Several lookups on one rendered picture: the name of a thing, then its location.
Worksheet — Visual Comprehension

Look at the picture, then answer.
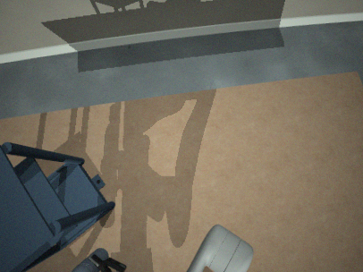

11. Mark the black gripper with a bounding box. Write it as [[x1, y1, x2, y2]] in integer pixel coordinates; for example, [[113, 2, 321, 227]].
[[88, 254, 127, 272]]

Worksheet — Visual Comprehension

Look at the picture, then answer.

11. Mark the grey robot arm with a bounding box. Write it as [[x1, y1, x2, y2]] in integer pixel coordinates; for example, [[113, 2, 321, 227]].
[[187, 225, 253, 272]]

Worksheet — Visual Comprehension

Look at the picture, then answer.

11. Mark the blue shelving unit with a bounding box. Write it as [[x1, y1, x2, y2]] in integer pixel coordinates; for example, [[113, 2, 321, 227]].
[[0, 142, 115, 272]]

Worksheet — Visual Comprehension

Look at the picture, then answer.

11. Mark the grey-blue bottle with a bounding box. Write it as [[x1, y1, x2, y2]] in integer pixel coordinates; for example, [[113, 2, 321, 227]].
[[72, 248, 109, 272]]

